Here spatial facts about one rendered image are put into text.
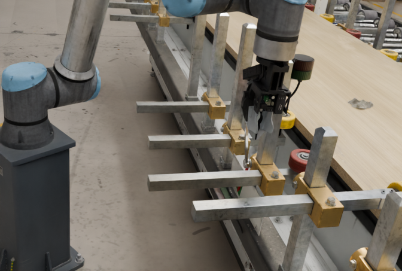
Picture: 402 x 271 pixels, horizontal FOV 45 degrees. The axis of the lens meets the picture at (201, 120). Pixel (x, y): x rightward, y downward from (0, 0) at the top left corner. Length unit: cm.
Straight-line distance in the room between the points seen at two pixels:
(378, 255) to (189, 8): 56
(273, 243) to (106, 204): 138
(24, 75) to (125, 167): 124
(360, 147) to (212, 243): 112
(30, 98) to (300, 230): 105
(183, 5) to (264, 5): 17
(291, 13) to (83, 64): 95
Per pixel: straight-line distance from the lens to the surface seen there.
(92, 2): 161
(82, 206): 255
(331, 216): 104
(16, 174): 183
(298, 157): 131
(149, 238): 236
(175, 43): 298
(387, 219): 86
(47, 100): 180
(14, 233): 200
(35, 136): 183
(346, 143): 146
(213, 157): 164
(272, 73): 103
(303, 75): 122
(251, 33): 142
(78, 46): 172
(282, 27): 101
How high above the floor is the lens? 153
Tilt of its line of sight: 26 degrees down
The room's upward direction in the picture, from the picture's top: 7 degrees clockwise
